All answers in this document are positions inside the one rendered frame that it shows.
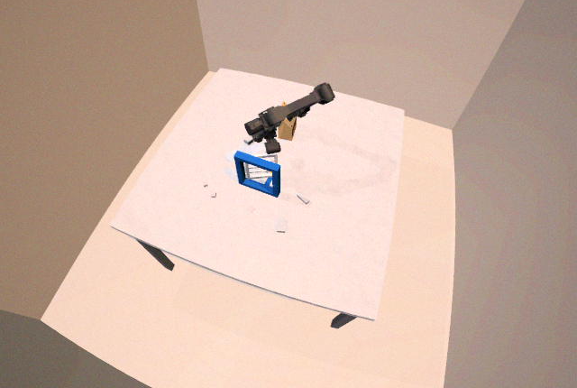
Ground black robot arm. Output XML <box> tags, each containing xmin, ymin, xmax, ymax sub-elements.
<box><xmin>244</xmin><ymin>83</ymin><xmax>335</xmax><ymax>143</ymax></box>

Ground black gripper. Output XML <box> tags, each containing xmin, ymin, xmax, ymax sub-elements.
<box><xmin>263</xmin><ymin>127</ymin><xmax>281</xmax><ymax>154</ymax></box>

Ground blue rectangular frame with grey horizontal bars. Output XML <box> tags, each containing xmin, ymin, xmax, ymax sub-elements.
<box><xmin>234</xmin><ymin>150</ymin><xmax>280</xmax><ymax>198</ymax></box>

